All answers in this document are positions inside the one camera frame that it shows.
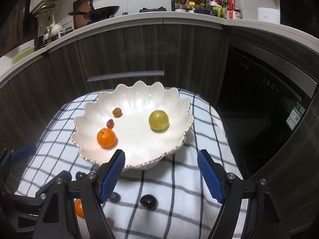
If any dark plum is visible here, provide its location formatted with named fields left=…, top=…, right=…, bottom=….
left=76, top=171, right=86, bottom=180
left=140, top=194, right=158, bottom=210

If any blueberry dark blue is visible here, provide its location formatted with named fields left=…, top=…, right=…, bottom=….
left=109, top=192, right=121, bottom=204

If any orange mandarin with stem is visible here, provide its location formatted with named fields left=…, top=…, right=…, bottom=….
left=97, top=128, right=117, bottom=148

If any red grape tomato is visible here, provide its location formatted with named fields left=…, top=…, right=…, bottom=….
left=106, top=119, right=114, bottom=129
left=106, top=217, right=115, bottom=229

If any tan longan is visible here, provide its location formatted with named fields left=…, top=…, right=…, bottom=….
left=112, top=107, right=123, bottom=118

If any green yellow round fruit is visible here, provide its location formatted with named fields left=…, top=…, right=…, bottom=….
left=149, top=110, right=169, bottom=131

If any white scalloped ceramic bowl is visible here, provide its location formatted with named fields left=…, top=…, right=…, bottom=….
left=71, top=81, right=194, bottom=169

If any checkered white black cloth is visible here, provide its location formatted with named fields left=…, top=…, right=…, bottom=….
left=7, top=90, right=240, bottom=238

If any white teapot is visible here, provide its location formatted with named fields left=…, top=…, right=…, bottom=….
left=49, top=23, right=62, bottom=37

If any black dishwasher front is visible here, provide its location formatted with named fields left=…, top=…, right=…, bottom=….
left=217, top=42, right=317, bottom=179

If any black wok pan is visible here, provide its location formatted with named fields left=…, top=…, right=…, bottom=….
left=68, top=1, right=120, bottom=22

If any wooden cutting board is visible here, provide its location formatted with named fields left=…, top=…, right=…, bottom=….
left=72, top=0, right=94, bottom=30

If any yellow lid jar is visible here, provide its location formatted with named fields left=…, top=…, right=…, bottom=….
left=188, top=1, right=196, bottom=13

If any green container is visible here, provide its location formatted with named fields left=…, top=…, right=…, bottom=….
left=212, top=5, right=224, bottom=18

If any red label sauce bottle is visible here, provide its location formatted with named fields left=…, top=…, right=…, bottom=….
left=228, top=0, right=237, bottom=20

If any white rice cooker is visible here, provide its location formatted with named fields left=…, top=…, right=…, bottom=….
left=257, top=8, right=280, bottom=24

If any black microwave oven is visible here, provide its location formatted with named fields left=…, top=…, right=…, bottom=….
left=279, top=0, right=312, bottom=30

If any grey drawer handle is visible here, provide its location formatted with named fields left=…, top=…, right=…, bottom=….
left=87, top=70, right=165, bottom=83

